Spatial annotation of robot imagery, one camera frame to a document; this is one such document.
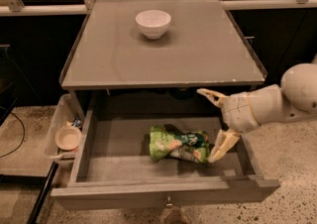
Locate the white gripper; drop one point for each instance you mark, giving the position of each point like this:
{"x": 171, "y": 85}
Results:
{"x": 237, "y": 113}

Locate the green rice chip bag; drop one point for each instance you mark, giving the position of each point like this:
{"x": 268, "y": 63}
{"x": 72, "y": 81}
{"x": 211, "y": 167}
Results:
{"x": 192, "y": 146}

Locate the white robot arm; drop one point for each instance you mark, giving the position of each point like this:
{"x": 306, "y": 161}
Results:
{"x": 295, "y": 99}

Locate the open grey top drawer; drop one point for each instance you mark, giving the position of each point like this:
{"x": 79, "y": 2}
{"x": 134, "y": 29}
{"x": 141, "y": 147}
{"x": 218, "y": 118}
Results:
{"x": 113, "y": 167}

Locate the grey wooden cabinet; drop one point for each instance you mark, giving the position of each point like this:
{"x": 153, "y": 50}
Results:
{"x": 202, "y": 47}

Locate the white ceramic bowl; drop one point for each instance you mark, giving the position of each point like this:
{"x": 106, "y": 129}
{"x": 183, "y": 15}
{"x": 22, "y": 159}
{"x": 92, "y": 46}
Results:
{"x": 153, "y": 24}

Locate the blue item in bin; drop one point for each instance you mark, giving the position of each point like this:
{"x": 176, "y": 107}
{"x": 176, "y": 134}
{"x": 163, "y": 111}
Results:
{"x": 77, "y": 123}

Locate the small beige bowl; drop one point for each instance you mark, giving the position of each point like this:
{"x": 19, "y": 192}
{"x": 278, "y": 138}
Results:
{"x": 67, "y": 138}

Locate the clear plastic bin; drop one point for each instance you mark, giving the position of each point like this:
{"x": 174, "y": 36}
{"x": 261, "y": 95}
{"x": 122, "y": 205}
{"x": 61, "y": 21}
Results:
{"x": 63, "y": 115}

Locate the metal drawer handle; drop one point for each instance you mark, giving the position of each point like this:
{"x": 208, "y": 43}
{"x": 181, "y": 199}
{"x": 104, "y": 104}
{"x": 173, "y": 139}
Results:
{"x": 168, "y": 204}

